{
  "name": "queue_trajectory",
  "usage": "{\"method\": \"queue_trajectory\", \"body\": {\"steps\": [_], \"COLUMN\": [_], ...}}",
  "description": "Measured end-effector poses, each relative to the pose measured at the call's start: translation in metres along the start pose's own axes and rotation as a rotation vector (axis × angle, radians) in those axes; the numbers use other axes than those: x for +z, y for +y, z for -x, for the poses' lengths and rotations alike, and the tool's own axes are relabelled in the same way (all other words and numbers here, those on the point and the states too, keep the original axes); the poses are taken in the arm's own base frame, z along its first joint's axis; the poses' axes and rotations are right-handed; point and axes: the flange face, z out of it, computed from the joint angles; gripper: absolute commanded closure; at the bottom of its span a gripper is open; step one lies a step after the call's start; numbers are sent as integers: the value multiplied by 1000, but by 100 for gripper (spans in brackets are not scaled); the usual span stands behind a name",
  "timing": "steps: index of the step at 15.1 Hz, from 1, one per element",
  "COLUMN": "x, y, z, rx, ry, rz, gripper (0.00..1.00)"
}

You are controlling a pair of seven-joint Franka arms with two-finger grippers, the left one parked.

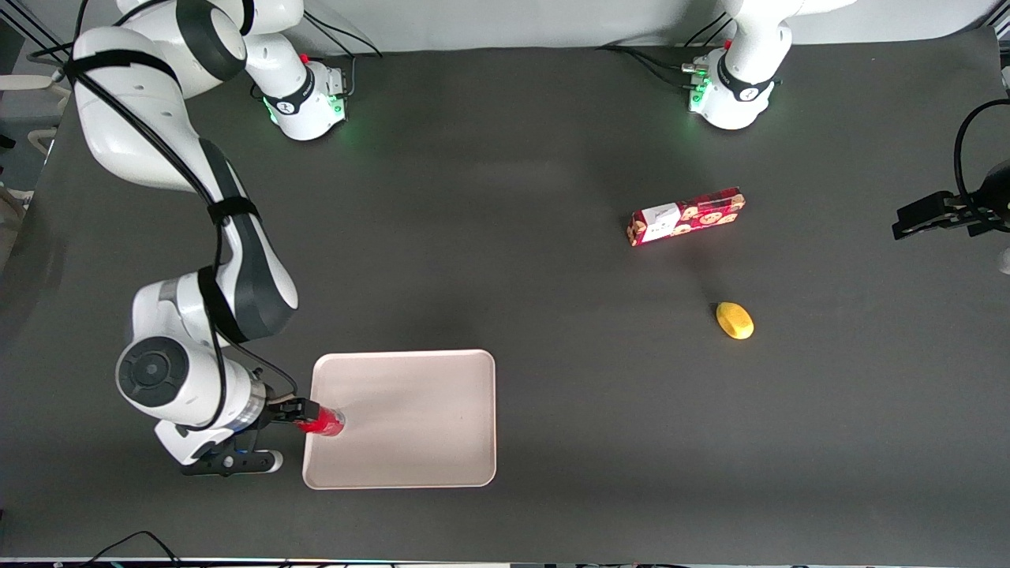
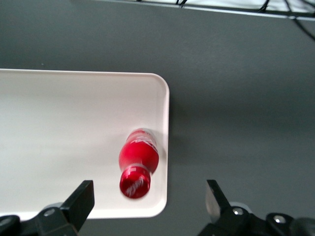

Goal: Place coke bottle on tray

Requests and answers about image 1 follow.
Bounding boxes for black left arm base cables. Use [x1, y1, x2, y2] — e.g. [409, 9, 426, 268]
[597, 32, 731, 89]

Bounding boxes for black looped gripper cable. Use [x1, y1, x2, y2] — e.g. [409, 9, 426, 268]
[952, 99, 1010, 211]

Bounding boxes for red cookie box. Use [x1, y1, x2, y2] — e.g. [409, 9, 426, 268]
[627, 186, 746, 248]

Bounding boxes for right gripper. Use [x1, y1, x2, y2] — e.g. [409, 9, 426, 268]
[155, 398, 323, 468]

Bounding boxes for black cable strapped along arm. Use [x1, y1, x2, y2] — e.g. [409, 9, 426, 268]
[32, 0, 299, 431]

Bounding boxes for black cable at table edge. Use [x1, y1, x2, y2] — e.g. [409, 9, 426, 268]
[79, 530, 184, 567]

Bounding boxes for yellow lemon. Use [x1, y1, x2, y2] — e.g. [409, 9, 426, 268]
[715, 301, 755, 341]

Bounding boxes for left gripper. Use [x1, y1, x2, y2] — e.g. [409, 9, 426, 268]
[892, 161, 1010, 241]

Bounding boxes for beige chair frame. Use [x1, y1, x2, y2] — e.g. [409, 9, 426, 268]
[0, 73, 73, 155]

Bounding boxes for beige rectangular plastic tray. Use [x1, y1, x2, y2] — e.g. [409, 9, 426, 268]
[302, 349, 498, 491]

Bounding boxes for black right arm base cable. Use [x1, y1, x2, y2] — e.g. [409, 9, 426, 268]
[302, 14, 385, 97]

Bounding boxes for dark grey table mat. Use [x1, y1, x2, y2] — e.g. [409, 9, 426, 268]
[0, 28, 1010, 563]

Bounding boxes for red coke bottle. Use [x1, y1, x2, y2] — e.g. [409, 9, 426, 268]
[295, 405, 346, 438]

